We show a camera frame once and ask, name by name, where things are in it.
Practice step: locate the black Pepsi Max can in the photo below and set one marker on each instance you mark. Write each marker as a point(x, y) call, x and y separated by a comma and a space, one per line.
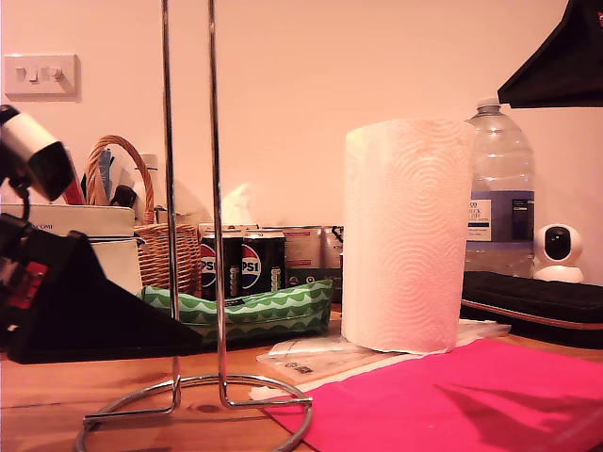
point(264, 263)
point(231, 263)

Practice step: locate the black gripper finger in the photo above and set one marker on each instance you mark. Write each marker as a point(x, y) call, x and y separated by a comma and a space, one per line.
point(565, 70)
point(94, 320)

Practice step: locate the small black object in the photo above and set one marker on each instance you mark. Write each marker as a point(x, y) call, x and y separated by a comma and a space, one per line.
point(123, 195)

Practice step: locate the green wave-patterned fabric pouch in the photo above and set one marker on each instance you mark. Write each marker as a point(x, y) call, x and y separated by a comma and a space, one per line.
point(264, 306)

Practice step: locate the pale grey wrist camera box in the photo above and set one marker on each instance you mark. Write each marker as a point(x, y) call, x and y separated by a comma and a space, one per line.
point(33, 141)

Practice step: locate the white light switch plate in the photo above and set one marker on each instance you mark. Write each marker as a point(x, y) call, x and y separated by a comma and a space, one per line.
point(42, 89)

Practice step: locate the metallic paper towel stand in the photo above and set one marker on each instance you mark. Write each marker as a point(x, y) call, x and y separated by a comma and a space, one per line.
point(216, 188)

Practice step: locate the white Lancome cosmetic bag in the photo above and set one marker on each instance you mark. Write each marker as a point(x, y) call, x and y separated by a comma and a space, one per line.
point(94, 219)

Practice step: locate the white paper towel roll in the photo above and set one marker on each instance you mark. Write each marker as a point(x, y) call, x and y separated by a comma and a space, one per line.
point(405, 235)

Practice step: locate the dark green cardboard tray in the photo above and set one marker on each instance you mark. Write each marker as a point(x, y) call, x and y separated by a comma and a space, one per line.
point(311, 280)

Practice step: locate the small white round camera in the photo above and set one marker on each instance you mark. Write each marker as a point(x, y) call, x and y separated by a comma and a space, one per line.
point(558, 263)

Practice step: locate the blue packet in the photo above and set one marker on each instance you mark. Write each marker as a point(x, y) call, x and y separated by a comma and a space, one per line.
point(104, 179)

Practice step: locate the white facial tissue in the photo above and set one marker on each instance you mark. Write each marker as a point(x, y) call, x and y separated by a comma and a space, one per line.
point(242, 202)

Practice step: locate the large clear water bottle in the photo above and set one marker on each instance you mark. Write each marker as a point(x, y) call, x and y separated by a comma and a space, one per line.
point(504, 165)

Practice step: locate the black zipped case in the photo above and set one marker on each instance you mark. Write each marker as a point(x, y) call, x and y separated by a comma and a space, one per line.
point(532, 301)

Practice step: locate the clear printed plastic bag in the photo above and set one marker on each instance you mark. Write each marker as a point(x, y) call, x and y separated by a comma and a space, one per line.
point(311, 358)

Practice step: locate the red packet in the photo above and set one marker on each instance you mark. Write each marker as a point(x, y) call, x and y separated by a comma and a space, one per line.
point(77, 190)

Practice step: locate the gingerbread print tissue box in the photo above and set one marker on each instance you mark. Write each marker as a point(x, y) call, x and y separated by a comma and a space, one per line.
point(235, 227)

